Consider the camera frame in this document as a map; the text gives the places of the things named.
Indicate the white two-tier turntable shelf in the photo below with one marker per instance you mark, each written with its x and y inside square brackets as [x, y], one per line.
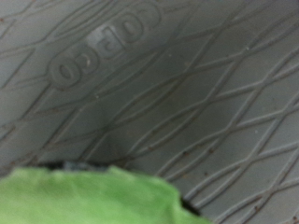
[187, 93]

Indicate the green-topped coffee pod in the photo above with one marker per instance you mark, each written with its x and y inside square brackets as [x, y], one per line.
[87, 199]

